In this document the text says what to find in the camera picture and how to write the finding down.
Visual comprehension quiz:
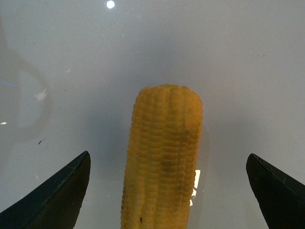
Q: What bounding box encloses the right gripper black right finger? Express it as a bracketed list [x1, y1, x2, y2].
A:
[246, 154, 305, 229]

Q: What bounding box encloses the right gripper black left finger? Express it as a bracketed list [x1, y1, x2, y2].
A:
[0, 151, 91, 229]

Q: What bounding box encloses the yellow corn cob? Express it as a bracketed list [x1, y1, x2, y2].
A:
[121, 84, 203, 229]

